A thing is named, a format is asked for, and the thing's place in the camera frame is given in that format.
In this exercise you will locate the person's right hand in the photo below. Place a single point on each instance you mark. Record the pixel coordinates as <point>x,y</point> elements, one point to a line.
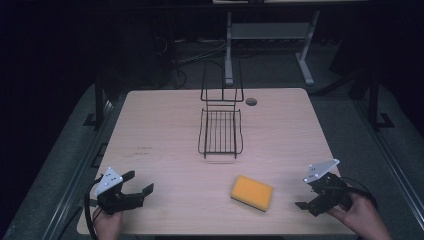
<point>361,213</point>

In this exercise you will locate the grey metal stand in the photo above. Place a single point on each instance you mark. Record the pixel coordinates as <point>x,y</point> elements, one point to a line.
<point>266,31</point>

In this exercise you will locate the yellow sponge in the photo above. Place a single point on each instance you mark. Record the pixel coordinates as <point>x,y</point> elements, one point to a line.
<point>251,192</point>

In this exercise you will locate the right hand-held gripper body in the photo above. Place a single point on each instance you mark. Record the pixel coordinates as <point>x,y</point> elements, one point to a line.
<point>328,191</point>

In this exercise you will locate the black frame post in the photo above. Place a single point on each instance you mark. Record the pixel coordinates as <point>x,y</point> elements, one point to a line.
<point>99,100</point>
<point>375,100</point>

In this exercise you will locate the person's left hand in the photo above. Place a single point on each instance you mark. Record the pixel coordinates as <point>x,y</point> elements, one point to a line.
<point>108,226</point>

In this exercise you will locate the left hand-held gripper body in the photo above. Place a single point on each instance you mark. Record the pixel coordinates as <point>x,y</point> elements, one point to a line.
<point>113,198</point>

